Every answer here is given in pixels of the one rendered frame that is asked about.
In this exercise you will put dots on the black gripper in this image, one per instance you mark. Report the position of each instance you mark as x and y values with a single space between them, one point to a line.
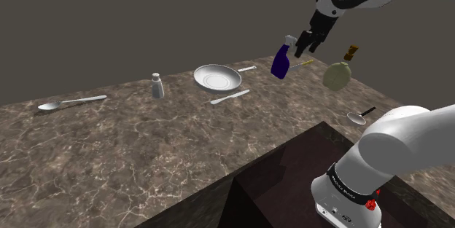
321 24

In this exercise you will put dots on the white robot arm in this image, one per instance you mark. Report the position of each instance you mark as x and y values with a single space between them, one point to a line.
391 142

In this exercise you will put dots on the blue spray bottle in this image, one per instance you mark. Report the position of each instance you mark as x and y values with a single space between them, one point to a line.
281 64

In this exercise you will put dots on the green flask with brown cap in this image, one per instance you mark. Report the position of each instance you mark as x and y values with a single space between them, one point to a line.
336 75

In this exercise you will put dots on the small silver utensil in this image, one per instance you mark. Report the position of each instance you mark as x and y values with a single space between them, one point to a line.
247 68

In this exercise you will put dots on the silver table knife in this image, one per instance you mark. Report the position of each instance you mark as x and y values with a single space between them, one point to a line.
229 97

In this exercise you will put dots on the white round plate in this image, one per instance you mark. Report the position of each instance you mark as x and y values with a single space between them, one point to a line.
217 78

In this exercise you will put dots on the dark robot stand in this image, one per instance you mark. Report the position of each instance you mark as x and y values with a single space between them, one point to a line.
284 181

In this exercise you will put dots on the white salt shaker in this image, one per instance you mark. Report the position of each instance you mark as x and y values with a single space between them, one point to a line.
157 88

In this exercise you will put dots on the large silver spoon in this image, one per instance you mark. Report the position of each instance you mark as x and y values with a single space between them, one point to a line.
51 105

